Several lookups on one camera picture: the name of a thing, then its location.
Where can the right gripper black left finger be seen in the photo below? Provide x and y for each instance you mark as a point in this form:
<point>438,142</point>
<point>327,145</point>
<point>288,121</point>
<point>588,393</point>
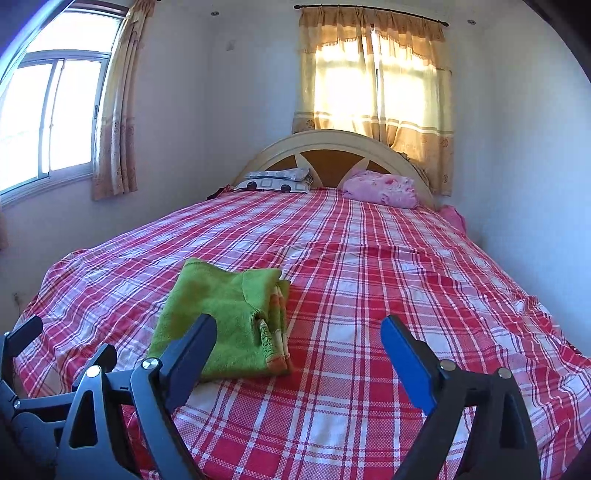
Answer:
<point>94,443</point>

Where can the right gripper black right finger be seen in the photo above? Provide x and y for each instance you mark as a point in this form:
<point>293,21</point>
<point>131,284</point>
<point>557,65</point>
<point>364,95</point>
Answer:
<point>501,442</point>

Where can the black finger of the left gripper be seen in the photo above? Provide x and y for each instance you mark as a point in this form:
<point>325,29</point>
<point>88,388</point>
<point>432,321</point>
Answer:
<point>104,358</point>
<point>14,342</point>

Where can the green striped knit sweater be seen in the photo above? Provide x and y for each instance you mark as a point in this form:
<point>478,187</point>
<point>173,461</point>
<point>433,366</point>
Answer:
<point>250,311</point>

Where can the red white plaid bedspread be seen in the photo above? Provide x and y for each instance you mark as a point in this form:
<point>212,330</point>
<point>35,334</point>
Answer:
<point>342,413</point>

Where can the beige side window curtain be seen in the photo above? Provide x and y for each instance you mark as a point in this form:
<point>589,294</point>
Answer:
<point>113,166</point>

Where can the pink cloth beside bed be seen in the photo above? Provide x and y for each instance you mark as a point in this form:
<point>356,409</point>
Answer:
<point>454,218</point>

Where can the white car print pillow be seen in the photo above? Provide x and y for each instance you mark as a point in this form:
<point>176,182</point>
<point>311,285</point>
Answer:
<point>294,180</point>

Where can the white framed side window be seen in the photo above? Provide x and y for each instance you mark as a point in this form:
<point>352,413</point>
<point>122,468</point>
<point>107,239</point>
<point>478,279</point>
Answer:
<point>50,103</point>

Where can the pink floral pillow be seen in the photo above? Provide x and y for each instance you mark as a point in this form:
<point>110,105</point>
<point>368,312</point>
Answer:
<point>384,189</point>

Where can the cream arched wooden headboard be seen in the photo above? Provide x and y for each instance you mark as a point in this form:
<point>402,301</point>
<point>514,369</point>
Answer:
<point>333,155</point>

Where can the yellow orange back curtain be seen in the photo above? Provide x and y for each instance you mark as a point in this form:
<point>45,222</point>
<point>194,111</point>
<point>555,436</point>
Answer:
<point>381,74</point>

